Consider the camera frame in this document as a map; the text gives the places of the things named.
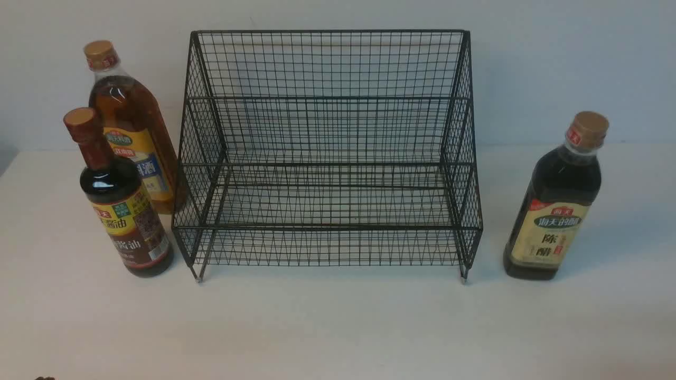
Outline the dark vinegar bottle tan cap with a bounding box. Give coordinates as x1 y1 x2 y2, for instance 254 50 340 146
504 111 610 280

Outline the soy sauce bottle red cap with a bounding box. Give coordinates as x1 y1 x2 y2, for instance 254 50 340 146
63 107 174 278

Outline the amber cooking wine bottle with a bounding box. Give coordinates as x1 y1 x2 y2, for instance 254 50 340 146
83 40 186 214

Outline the black wire mesh shelf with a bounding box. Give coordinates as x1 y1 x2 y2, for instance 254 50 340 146
171 29 483 281

